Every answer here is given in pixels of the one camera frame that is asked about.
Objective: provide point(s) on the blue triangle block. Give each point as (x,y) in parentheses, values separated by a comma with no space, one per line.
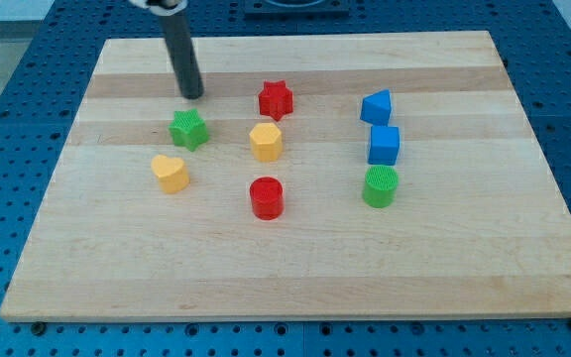
(377,108)

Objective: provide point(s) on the red cylinder block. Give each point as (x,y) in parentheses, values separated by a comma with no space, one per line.
(267,198)

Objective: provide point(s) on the yellow hexagon block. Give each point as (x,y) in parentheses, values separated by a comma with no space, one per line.
(266,141)

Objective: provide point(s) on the red star block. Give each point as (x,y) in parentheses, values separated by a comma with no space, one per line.
(275,100)

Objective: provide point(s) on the wooden board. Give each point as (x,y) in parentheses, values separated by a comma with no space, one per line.
(478,227)

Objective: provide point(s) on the green cylinder block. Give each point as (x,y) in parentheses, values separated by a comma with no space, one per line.
(380,185)

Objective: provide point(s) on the blue cube block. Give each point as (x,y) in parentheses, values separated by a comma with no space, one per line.
(384,145)

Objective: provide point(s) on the green star block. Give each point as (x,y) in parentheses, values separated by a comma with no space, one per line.
(188,129)

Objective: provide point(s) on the yellow heart block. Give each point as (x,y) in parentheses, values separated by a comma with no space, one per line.
(171,173)

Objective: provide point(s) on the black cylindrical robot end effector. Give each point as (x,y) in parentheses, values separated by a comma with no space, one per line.
(176,31)

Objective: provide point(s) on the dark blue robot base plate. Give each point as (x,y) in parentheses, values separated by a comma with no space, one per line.
(265,8)

